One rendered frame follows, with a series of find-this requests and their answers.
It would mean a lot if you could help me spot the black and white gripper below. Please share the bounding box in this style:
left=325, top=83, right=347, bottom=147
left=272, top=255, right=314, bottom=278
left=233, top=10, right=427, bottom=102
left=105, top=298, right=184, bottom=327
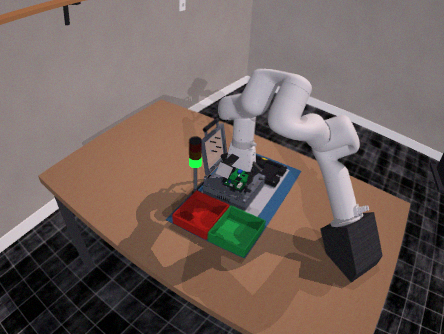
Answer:
left=221, top=141, right=262, bottom=185

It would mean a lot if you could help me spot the green circuit board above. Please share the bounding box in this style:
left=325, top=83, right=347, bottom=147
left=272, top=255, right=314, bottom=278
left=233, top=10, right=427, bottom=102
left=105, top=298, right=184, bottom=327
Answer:
left=224, top=168, right=249, bottom=190

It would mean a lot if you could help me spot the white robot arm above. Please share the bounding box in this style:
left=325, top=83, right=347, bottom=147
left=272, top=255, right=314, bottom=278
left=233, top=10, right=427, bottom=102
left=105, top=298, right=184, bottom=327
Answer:
left=218, top=69, right=369, bottom=227

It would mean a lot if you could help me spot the green bin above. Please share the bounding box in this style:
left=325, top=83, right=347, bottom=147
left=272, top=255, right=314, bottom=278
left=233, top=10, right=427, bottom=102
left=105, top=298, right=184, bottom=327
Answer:
left=208, top=206, right=266, bottom=258

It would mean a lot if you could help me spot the red open-top bin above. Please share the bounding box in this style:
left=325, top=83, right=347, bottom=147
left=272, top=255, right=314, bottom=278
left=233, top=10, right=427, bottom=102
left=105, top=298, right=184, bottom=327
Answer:
left=172, top=190, right=229, bottom=240

